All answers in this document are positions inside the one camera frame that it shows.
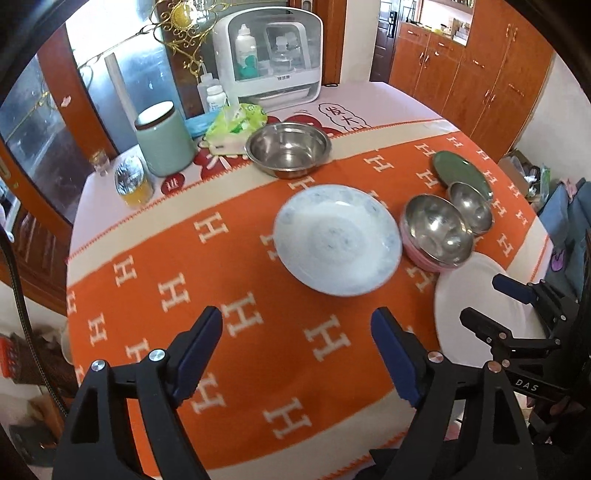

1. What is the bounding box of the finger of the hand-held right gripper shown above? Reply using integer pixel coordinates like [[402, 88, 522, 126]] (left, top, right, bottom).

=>
[[492, 274, 580, 335], [459, 307, 560, 366]]

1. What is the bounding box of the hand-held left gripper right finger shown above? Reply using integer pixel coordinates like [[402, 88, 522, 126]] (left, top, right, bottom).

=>
[[372, 307, 541, 480]]

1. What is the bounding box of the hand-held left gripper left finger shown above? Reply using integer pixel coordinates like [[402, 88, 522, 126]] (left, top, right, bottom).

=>
[[53, 305, 225, 480]]

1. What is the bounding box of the plain white plate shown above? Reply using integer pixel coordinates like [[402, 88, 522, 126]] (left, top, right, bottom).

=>
[[434, 253, 548, 370]]

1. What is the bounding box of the small steel bowl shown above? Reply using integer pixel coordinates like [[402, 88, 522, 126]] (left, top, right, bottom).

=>
[[449, 181, 495, 237]]

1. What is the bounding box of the green plate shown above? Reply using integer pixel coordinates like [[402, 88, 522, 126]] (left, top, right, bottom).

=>
[[431, 150, 495, 201]]

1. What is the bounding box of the white patterned deep plate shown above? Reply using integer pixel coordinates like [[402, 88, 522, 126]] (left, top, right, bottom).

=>
[[273, 184, 403, 297]]

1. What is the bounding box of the large steel bowl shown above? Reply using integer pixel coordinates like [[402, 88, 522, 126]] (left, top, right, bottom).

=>
[[245, 122, 333, 180]]

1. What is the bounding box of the orange patterned blanket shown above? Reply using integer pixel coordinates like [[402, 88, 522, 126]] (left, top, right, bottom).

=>
[[65, 117, 561, 462]]

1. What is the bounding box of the cardboard box with clutter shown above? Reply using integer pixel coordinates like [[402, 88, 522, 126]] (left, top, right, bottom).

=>
[[499, 150, 551, 200]]

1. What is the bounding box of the jar with yellow contents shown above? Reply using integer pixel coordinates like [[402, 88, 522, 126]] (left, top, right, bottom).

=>
[[114, 156, 154, 208]]

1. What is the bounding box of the red box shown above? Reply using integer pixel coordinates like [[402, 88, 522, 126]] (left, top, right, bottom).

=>
[[0, 335, 20, 385]]

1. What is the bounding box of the orange wooden cabinet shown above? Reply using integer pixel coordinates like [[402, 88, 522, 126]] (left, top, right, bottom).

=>
[[388, 0, 555, 160]]

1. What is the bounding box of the mint green canister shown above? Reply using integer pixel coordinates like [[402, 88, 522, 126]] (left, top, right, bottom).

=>
[[135, 100, 197, 177]]

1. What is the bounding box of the white red printed tablecloth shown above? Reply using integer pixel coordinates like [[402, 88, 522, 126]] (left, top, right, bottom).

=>
[[74, 82, 458, 222]]

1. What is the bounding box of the blue face mask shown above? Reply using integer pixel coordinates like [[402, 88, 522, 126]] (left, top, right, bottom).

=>
[[185, 115, 219, 138]]

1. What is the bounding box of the green tissue pack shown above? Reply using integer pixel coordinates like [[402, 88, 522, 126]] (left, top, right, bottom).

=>
[[205, 104, 269, 155]]

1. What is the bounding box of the wooden glass display cabinet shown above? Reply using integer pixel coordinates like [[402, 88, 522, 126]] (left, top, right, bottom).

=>
[[0, 28, 139, 317]]

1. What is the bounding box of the dark door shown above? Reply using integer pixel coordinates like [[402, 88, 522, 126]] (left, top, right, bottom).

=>
[[373, 0, 400, 84]]

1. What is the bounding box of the white bottle sterilizer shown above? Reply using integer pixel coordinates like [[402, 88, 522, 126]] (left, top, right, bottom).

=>
[[212, 7, 324, 112]]

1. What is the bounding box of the white bottle teal label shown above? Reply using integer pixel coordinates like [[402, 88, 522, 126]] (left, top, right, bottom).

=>
[[235, 24, 258, 80]]

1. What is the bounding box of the clear baby bottle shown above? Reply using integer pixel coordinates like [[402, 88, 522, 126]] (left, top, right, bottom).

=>
[[271, 36, 304, 66]]

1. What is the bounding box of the gold metal ornament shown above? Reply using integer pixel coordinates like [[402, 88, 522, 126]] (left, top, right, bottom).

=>
[[78, 0, 232, 71]]

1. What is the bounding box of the black cable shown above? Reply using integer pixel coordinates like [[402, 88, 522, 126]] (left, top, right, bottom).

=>
[[0, 231, 70, 416]]

